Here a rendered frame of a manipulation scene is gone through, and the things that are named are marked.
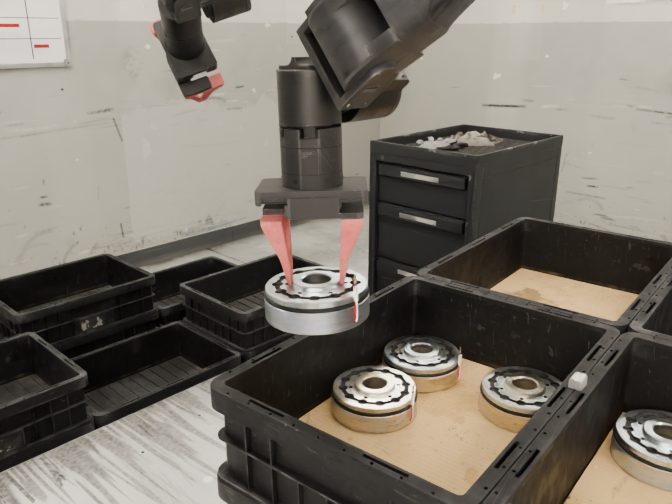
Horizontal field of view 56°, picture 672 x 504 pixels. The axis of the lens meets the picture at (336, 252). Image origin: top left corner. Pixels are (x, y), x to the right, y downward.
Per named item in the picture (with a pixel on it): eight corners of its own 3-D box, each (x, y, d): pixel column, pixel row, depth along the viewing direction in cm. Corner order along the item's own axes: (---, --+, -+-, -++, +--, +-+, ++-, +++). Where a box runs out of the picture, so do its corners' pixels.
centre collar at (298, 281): (314, 297, 60) (314, 291, 59) (281, 285, 63) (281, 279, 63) (351, 283, 63) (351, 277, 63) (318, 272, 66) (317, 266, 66)
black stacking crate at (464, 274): (609, 413, 81) (622, 332, 77) (410, 346, 98) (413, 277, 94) (678, 311, 110) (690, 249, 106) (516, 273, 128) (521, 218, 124)
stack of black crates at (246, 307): (251, 464, 175) (243, 315, 160) (188, 421, 195) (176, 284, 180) (349, 406, 202) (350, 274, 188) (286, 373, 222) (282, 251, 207)
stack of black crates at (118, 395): (114, 544, 148) (96, 418, 137) (58, 484, 167) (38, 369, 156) (249, 464, 175) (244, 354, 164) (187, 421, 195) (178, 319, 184)
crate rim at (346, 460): (468, 541, 48) (470, 515, 47) (203, 404, 65) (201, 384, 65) (621, 346, 77) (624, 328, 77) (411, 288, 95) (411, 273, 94)
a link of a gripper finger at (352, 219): (294, 272, 66) (290, 183, 63) (363, 271, 66) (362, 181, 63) (288, 296, 60) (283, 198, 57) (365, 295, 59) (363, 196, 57)
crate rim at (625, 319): (621, 346, 77) (624, 328, 77) (411, 288, 95) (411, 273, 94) (690, 259, 107) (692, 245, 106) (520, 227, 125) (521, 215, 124)
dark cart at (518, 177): (459, 404, 229) (477, 156, 200) (366, 362, 259) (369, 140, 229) (539, 348, 270) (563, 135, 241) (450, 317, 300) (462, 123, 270)
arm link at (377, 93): (328, -22, 50) (378, 69, 49) (416, -15, 58) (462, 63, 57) (256, 72, 59) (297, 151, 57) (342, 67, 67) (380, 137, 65)
